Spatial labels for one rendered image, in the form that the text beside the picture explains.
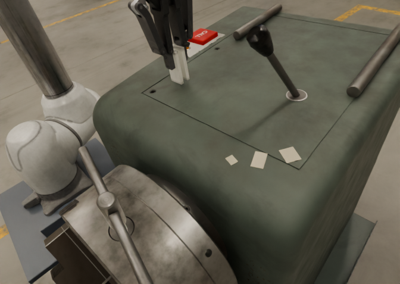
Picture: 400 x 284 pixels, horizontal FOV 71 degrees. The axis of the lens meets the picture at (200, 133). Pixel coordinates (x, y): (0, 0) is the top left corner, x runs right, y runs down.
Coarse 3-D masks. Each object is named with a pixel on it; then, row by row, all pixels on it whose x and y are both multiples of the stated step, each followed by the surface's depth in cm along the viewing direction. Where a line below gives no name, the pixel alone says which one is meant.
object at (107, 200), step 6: (108, 192) 31; (102, 198) 31; (108, 198) 31; (114, 198) 31; (96, 204) 31; (102, 204) 30; (108, 204) 30; (114, 204) 31; (102, 210) 30; (108, 210) 31; (114, 210) 31; (120, 210) 33; (108, 222) 33
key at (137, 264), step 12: (84, 156) 36; (96, 168) 35; (96, 180) 34; (108, 216) 32; (120, 216) 32; (120, 228) 30; (120, 240) 30; (132, 240) 30; (132, 252) 28; (132, 264) 27; (144, 264) 28; (144, 276) 26
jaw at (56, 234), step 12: (60, 228) 44; (48, 240) 42; (60, 240) 42; (72, 240) 42; (60, 252) 41; (72, 252) 42; (84, 252) 43; (60, 264) 44; (72, 264) 42; (84, 264) 43; (96, 264) 44; (60, 276) 41; (72, 276) 42; (84, 276) 43; (96, 276) 44; (108, 276) 45
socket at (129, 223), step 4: (128, 220) 38; (128, 224) 38; (132, 224) 38; (128, 228) 38; (132, 228) 38; (112, 232) 37; (132, 232) 37; (112, 236) 37; (116, 236) 37; (116, 240) 37
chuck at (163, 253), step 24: (96, 192) 43; (120, 192) 42; (72, 216) 40; (96, 216) 39; (144, 216) 38; (96, 240) 36; (144, 240) 37; (168, 240) 37; (120, 264) 35; (168, 264) 36; (192, 264) 38
